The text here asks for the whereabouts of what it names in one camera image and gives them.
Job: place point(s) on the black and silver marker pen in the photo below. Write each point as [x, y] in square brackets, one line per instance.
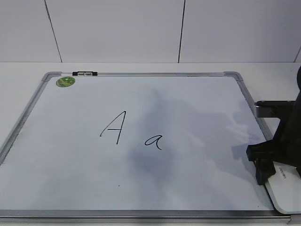
[84, 73]

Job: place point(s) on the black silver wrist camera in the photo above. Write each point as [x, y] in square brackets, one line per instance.
[274, 109]

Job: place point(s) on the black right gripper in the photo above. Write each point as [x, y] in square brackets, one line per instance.
[284, 147]

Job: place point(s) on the white board eraser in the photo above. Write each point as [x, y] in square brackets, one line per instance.
[284, 189]

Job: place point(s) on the white board with aluminium frame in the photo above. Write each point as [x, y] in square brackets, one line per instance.
[136, 146]

